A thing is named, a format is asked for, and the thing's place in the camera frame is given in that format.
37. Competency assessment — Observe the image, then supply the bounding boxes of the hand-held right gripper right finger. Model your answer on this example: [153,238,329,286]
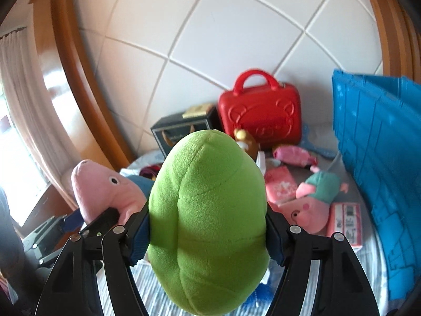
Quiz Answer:
[265,210,379,316]

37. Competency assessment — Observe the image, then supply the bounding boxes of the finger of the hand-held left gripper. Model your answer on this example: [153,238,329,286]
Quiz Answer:
[79,207,120,238]
[61,211,83,233]

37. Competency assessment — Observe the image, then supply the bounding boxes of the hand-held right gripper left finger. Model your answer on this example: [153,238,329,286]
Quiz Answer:
[34,201,152,316]

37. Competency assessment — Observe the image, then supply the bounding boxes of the pink pig plush blue clothing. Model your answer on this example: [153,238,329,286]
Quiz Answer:
[72,160,155,224]

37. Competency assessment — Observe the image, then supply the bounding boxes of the green frog plush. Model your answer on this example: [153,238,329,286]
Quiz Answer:
[146,129,268,313]

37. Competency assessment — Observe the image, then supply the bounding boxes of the blue plastic crate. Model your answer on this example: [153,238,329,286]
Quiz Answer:
[332,69,421,300]

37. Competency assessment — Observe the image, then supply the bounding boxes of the pink floral tissue pack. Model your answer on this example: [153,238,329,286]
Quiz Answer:
[268,200,293,219]
[265,166,298,204]

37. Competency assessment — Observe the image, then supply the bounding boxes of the dark clothing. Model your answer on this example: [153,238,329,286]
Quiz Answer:
[0,187,27,307]

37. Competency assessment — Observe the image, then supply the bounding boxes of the pink pig plush teal clothing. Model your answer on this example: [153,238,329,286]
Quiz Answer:
[283,167,350,235]

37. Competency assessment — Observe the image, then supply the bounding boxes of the pink white tissue pack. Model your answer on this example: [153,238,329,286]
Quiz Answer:
[326,202,364,247]

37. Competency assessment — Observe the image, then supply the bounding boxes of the window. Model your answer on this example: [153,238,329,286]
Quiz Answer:
[0,95,50,228]

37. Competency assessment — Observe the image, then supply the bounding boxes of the pink pouch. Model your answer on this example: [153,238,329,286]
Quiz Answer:
[272,145,319,167]

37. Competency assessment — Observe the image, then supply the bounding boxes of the brown bear plush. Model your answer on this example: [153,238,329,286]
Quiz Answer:
[233,128,261,159]

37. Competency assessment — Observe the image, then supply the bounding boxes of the black gift box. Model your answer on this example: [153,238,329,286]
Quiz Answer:
[151,107,221,159]

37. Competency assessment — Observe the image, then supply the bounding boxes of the red suitcase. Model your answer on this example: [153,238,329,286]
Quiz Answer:
[218,69,302,149]

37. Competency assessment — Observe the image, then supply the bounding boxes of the small gold box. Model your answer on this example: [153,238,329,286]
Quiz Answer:
[182,103,214,119]

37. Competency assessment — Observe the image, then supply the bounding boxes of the pale pink curtain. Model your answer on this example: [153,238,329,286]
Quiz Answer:
[0,28,78,191]

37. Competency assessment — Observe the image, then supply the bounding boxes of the wooden wall frame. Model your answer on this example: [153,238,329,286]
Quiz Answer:
[49,0,135,172]
[358,0,421,83]

